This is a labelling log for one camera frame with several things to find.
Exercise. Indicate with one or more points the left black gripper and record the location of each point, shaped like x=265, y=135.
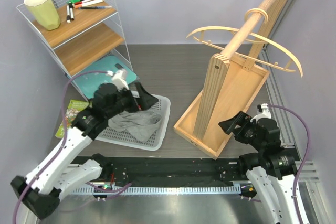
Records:
x=146, y=100

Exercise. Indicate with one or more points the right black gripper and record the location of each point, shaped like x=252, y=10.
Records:
x=242, y=119

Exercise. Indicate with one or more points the grey tank top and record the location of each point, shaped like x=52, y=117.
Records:
x=141, y=125

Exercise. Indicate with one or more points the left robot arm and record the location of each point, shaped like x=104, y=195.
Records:
x=42, y=190

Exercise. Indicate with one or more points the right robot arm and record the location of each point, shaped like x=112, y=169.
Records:
x=271, y=169

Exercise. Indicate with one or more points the white plastic basket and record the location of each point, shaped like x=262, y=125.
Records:
x=124, y=138

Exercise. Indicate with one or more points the wooden clothes rack stand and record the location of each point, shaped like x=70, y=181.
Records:
x=234, y=76

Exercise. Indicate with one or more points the teal bathroom scale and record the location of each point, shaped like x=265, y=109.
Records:
x=90, y=82

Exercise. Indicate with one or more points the green book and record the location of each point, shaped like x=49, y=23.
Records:
x=72, y=110

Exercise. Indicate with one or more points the thin black pen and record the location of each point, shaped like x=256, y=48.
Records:
x=95, y=7

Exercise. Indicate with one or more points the orange white marker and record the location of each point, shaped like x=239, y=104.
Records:
x=88, y=3

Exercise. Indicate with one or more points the black white marker left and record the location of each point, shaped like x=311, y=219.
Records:
x=68, y=18

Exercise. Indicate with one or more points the black white marker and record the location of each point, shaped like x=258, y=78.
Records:
x=71, y=9
x=68, y=18

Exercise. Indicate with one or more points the red white marker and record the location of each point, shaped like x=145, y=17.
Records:
x=79, y=3

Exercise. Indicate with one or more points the black white marker right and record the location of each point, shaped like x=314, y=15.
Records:
x=71, y=9

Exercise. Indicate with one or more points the yellow-green cup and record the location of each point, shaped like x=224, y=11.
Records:
x=44, y=13

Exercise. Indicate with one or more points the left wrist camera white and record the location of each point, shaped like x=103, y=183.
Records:
x=119, y=79

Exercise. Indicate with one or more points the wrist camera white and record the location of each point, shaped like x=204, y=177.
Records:
x=263, y=112
x=119, y=79

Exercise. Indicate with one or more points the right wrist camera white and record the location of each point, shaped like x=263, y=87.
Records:
x=263, y=112

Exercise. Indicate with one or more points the white cable duct strip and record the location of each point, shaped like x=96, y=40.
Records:
x=135, y=191

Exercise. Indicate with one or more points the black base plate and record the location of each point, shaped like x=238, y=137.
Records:
x=172, y=172

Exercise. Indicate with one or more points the white wire shelf unit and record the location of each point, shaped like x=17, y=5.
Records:
x=93, y=34

